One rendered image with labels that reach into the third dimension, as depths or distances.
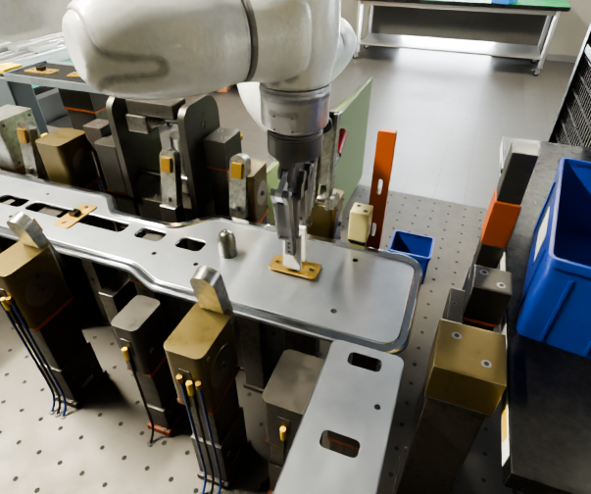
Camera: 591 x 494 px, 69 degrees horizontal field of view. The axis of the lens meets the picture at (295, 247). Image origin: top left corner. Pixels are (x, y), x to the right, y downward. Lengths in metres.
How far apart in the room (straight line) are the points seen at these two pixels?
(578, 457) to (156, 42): 0.58
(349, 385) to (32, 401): 0.69
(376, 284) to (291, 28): 0.40
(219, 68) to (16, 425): 0.79
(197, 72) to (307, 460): 0.42
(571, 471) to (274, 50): 0.52
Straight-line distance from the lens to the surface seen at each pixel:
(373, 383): 0.58
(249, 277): 0.71
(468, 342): 0.57
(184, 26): 0.45
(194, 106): 0.89
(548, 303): 0.61
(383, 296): 0.69
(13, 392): 1.09
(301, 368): 0.61
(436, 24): 6.98
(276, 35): 0.49
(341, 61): 1.41
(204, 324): 0.58
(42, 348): 0.90
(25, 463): 0.98
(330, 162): 0.76
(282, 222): 0.61
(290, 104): 0.54
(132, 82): 0.46
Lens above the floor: 1.47
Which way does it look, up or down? 37 degrees down
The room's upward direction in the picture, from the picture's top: straight up
